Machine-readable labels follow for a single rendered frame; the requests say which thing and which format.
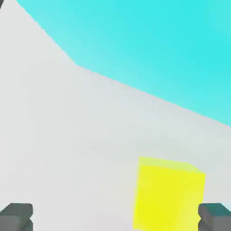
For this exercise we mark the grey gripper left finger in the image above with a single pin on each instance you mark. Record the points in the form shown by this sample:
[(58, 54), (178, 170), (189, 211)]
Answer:
[(15, 214)]

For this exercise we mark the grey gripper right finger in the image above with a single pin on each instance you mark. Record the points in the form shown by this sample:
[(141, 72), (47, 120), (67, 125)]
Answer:
[(214, 218)]

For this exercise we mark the small yellow cube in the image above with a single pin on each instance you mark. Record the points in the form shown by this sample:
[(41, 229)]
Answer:
[(167, 196)]

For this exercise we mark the large cyan box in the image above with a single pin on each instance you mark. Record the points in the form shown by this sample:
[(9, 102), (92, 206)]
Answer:
[(144, 45)]

